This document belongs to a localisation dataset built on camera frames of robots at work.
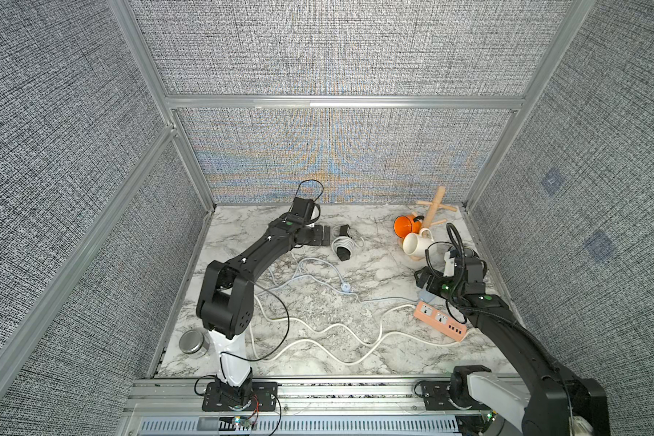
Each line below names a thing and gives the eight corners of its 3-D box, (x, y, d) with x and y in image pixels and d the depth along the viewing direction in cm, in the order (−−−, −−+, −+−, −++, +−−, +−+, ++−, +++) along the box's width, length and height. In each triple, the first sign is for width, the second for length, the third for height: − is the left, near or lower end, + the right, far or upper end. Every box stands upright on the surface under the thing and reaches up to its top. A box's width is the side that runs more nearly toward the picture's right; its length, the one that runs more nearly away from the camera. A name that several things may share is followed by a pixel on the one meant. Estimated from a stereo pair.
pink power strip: (411, 317, 90) (414, 312, 87) (417, 303, 93) (420, 298, 90) (459, 344, 84) (464, 340, 81) (464, 328, 87) (469, 324, 84)
